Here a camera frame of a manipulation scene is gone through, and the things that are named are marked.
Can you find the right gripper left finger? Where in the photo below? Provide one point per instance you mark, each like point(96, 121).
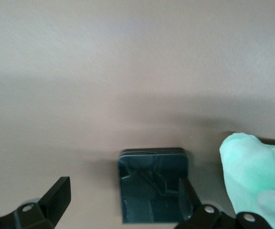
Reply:
point(53, 202)

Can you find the black smartphone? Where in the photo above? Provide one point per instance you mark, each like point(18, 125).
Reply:
point(146, 190)

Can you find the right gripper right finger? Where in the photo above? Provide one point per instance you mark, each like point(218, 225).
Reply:
point(206, 219)

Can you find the green dinosaur plush toy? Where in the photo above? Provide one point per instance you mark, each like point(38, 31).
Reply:
point(247, 171)

